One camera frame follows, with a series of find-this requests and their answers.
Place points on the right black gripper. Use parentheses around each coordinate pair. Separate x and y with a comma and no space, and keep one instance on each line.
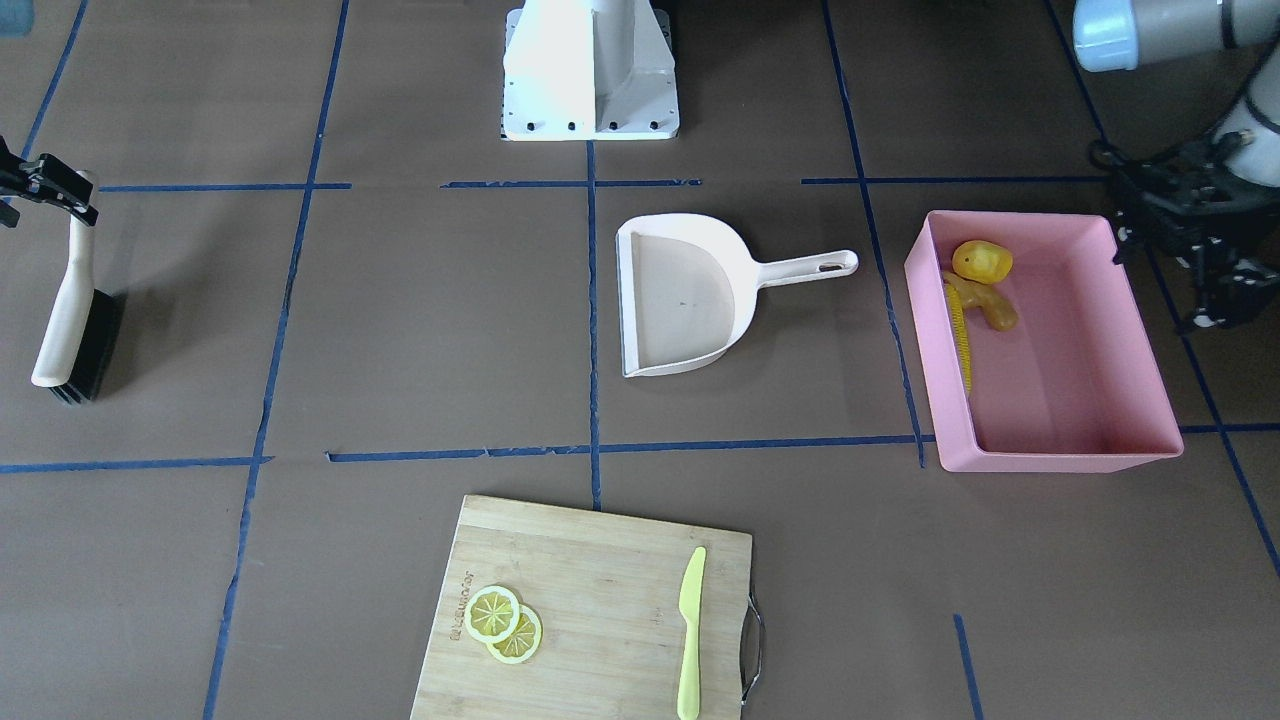
(45,187)

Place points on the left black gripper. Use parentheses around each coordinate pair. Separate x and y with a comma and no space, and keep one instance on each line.
(1222,272)

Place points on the cream hand brush black bristles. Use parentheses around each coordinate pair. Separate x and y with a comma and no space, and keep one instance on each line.
(81,330)

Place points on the tan toy ginger root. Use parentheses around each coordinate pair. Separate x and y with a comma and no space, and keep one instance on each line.
(995,308)

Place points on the yellow toy potato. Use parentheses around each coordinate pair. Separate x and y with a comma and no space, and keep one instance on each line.
(982,261)

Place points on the yellow toy corn cob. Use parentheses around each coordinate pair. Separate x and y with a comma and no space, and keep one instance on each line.
(955,301)

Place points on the beige plastic dustpan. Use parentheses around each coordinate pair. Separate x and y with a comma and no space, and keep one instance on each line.
(688,286)

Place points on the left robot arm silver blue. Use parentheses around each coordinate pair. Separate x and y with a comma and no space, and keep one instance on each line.
(1127,35)

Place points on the pink plastic bin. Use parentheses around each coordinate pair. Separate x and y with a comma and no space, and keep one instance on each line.
(1074,387)

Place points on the lemon slice upper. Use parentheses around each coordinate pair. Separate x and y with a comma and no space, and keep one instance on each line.
(492,613)

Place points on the lemon slice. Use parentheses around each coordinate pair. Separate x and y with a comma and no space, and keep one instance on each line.
(492,613)
(524,641)

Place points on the yellow plastic toy knife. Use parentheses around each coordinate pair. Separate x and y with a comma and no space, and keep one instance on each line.
(688,697)

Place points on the lemon slice lower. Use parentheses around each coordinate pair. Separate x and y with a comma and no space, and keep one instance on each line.
(524,641)

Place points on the bamboo cutting board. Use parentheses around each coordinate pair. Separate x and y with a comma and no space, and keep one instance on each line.
(605,588)

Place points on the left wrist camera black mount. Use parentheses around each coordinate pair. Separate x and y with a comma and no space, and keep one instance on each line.
(1191,176)

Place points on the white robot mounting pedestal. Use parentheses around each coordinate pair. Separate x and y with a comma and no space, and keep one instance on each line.
(589,71)

